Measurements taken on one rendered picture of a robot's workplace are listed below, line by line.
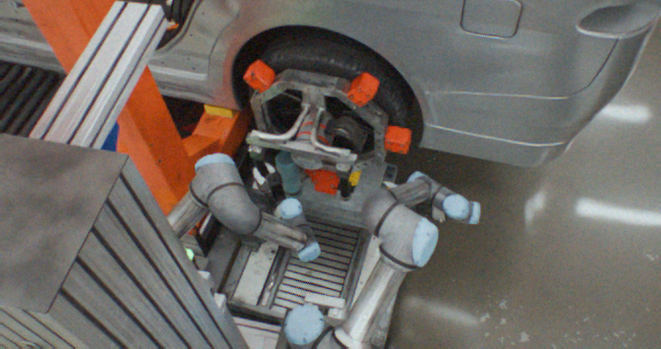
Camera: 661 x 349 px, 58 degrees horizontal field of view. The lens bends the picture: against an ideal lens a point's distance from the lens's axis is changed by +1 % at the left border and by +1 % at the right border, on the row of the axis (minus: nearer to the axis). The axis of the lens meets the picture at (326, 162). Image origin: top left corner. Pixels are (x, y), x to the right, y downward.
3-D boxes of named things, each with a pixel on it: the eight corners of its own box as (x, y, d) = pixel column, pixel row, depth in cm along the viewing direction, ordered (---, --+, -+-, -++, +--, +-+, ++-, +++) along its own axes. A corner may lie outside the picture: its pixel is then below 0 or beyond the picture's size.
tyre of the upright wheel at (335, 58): (321, -18, 217) (242, 63, 268) (300, 27, 204) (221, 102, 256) (450, 86, 239) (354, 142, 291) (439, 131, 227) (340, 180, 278)
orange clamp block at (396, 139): (389, 135, 238) (410, 140, 236) (384, 150, 234) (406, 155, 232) (389, 124, 232) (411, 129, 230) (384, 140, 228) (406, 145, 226)
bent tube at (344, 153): (362, 119, 223) (362, 100, 214) (348, 160, 212) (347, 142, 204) (318, 110, 226) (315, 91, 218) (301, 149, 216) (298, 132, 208)
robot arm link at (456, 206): (429, 203, 194) (435, 207, 204) (458, 222, 189) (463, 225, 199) (442, 183, 194) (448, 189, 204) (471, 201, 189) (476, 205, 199)
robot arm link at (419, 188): (337, 219, 167) (408, 192, 209) (369, 241, 163) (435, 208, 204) (353, 184, 163) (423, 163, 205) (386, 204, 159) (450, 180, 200)
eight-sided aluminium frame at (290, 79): (387, 171, 256) (389, 86, 212) (384, 183, 253) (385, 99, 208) (270, 145, 269) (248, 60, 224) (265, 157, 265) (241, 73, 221)
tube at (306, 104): (312, 109, 227) (310, 90, 218) (296, 148, 217) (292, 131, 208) (270, 100, 231) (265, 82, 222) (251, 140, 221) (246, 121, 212)
